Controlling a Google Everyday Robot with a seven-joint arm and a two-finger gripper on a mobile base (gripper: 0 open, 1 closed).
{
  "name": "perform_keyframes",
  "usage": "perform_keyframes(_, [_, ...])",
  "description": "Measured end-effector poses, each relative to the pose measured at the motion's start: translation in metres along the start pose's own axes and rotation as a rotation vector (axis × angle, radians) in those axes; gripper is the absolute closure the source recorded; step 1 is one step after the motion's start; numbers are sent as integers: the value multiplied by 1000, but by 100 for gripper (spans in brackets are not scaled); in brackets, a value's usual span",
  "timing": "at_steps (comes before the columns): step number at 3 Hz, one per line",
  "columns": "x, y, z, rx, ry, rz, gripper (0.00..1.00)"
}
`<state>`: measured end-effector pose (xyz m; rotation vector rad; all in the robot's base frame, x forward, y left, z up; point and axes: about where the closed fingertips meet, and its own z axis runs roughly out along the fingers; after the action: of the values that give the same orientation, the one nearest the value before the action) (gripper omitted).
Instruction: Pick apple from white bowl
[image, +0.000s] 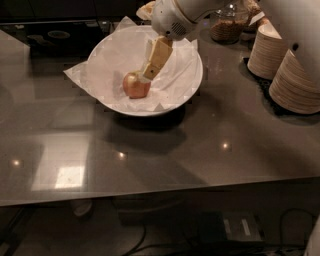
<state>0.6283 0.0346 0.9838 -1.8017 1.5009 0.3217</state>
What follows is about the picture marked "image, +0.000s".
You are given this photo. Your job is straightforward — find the black mat under bowls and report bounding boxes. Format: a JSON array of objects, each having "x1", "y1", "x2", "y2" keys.
[{"x1": 247, "y1": 68, "x2": 307, "y2": 116}]

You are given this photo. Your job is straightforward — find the white label card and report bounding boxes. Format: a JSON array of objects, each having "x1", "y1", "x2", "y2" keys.
[{"x1": 249, "y1": 11, "x2": 265, "y2": 26}]

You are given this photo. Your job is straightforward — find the black cable on floor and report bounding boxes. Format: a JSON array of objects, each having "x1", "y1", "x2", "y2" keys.
[{"x1": 123, "y1": 208, "x2": 316, "y2": 256}]

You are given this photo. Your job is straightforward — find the front stack of paper bowls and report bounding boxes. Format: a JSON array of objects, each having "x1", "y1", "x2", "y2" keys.
[{"x1": 269, "y1": 50, "x2": 320, "y2": 115}]

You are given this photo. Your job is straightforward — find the red yellow apple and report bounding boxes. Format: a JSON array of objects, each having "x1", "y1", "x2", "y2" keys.
[{"x1": 122, "y1": 71, "x2": 151, "y2": 99}]

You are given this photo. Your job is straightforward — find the dark box under table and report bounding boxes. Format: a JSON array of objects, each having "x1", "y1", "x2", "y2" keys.
[{"x1": 196, "y1": 210, "x2": 264, "y2": 244}]

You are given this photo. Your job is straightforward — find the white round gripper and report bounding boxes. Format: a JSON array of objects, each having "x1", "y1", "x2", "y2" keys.
[{"x1": 136, "y1": 0, "x2": 195, "y2": 80}]

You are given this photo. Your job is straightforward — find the stack of paper bowls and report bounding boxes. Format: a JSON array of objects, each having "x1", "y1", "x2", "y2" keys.
[
  {"x1": 269, "y1": 50, "x2": 320, "y2": 115},
  {"x1": 247, "y1": 23, "x2": 288, "y2": 80}
]

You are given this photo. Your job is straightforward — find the white paper liner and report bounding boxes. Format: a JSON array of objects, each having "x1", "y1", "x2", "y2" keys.
[{"x1": 63, "y1": 16, "x2": 202, "y2": 113}]

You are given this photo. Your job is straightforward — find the glass jar with cereal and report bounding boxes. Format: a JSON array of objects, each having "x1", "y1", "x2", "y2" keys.
[{"x1": 209, "y1": 2, "x2": 249, "y2": 44}]

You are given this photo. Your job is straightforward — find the rear stack of paper bowls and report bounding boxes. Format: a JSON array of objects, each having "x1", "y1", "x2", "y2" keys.
[{"x1": 247, "y1": 23, "x2": 288, "y2": 80}]

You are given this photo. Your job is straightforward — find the white bowl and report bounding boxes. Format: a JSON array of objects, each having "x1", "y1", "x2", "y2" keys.
[{"x1": 86, "y1": 25, "x2": 204, "y2": 118}]

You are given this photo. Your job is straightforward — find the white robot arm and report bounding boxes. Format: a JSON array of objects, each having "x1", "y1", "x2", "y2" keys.
[{"x1": 137, "y1": 0, "x2": 320, "y2": 86}]

